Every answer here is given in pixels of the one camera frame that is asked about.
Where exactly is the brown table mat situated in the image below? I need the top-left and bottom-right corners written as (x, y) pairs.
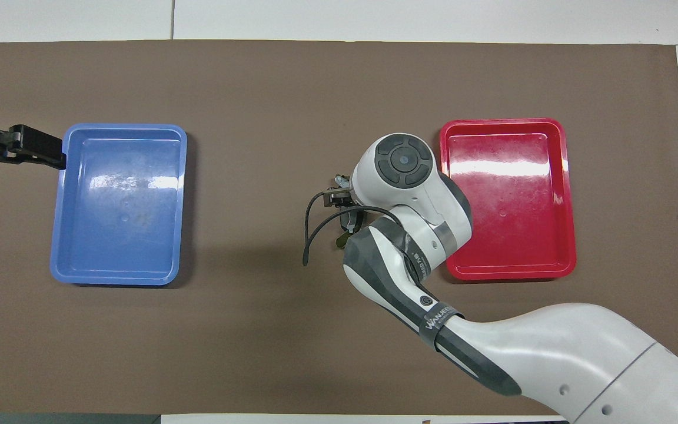
top-left (0, 40), bottom-right (678, 416)

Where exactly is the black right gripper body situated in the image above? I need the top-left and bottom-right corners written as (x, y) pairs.
top-left (324, 174), bottom-right (354, 208)

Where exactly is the blue plastic tray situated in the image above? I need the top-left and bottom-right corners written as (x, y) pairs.
top-left (49, 123), bottom-right (188, 287)

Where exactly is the red plastic tray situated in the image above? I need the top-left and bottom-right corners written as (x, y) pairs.
top-left (439, 118), bottom-right (577, 281)

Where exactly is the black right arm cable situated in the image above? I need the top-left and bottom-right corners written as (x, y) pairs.
top-left (303, 190), bottom-right (401, 267)

